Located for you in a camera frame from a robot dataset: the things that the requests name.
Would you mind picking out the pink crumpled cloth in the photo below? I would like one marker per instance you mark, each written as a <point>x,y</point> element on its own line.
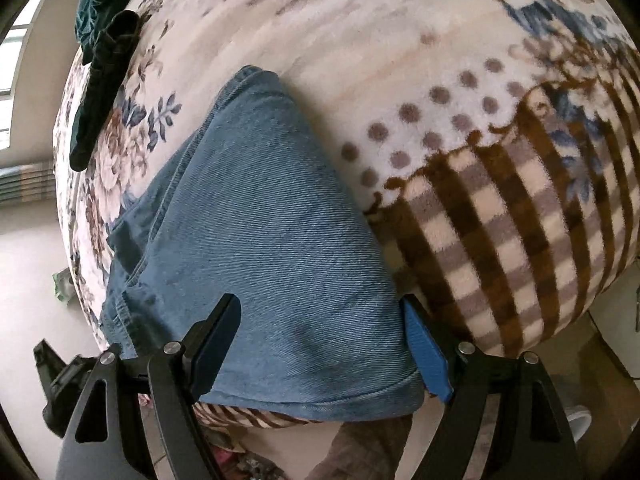
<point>235,460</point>

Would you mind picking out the green and white package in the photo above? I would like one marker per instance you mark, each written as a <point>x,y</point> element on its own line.
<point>62,287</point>

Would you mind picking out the floral plaid-edged blanket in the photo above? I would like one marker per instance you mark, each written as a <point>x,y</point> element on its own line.
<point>400,60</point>

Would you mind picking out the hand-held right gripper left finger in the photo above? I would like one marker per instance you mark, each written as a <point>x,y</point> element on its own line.
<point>212,355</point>

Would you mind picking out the grey-green striped curtain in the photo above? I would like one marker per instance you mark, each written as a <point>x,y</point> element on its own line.
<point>25,182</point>

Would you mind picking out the folded dark denim pants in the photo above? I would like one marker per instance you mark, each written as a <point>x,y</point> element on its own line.
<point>102,85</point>

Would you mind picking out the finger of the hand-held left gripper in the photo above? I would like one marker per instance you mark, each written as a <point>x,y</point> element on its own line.
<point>44,360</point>

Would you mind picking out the white-framed window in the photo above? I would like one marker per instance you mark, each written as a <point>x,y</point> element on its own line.
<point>20,60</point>

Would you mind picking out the dark teal plush blanket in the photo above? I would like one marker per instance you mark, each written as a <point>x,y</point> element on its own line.
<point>100,5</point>

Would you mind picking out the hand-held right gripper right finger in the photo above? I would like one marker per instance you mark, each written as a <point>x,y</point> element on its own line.
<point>425,350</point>

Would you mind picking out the light blue denim pants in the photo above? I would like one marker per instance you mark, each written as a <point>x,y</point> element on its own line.
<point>260,240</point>

